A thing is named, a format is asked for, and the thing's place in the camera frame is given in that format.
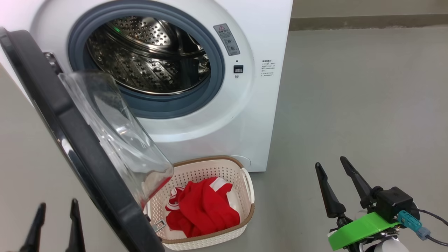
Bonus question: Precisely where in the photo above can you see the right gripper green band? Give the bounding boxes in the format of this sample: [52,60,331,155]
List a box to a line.
[315,156,401,251]

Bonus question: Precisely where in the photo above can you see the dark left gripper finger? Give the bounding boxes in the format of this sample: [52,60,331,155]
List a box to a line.
[19,202,47,252]
[65,198,86,252]

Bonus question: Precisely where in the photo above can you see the black-rimmed glass washer door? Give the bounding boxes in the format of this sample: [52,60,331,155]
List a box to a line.
[0,27,175,252]

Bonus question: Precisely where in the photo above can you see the red and white garment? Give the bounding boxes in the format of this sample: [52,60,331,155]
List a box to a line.
[165,177,242,239]

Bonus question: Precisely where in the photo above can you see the white front-load washing machine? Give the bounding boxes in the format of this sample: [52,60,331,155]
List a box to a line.
[0,0,294,173]

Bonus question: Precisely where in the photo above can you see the cream perforated basket brown rim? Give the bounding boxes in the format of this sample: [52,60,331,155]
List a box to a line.
[143,155,256,251]

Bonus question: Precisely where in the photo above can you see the grey rubber door gasket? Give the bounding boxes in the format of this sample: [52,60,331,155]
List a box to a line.
[67,3,225,120]

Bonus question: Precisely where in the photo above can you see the grey skirting board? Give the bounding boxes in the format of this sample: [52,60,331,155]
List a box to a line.
[289,13,448,32]

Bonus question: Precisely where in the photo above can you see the perforated steel washer drum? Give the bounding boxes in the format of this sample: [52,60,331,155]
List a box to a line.
[86,15,212,95]

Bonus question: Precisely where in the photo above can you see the grey warning sticker on washer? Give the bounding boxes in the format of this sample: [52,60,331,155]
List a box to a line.
[213,23,241,57]

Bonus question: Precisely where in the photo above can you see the right cable with teal connector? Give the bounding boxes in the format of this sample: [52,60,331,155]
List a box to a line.
[397,209,448,247]

